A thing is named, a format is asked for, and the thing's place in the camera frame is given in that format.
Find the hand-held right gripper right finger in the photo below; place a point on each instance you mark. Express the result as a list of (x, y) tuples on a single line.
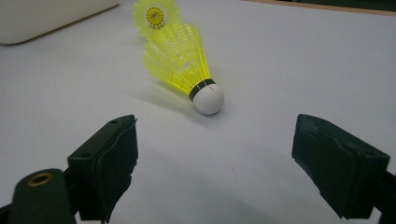
[(339, 165)]

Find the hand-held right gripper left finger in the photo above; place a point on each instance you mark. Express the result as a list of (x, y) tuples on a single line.
[(109, 161)]

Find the yellow shuttlecock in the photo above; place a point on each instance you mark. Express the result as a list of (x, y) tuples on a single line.
[(180, 62), (154, 15)]

